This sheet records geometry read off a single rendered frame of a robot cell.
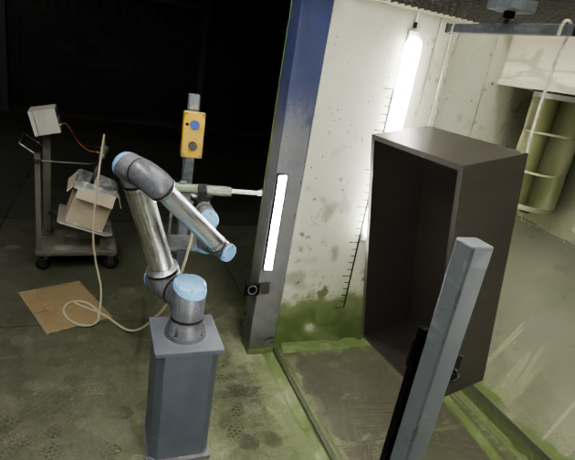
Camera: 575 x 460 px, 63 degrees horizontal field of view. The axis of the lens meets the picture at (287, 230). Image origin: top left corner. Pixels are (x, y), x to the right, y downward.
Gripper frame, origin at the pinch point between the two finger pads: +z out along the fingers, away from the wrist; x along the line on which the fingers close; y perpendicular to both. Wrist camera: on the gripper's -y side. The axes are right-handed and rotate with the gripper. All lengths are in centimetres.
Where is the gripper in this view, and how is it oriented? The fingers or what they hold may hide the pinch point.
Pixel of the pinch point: (196, 193)
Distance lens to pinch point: 259.3
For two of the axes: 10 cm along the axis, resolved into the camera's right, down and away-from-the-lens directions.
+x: 9.3, 0.2, 3.8
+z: -3.4, -3.7, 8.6
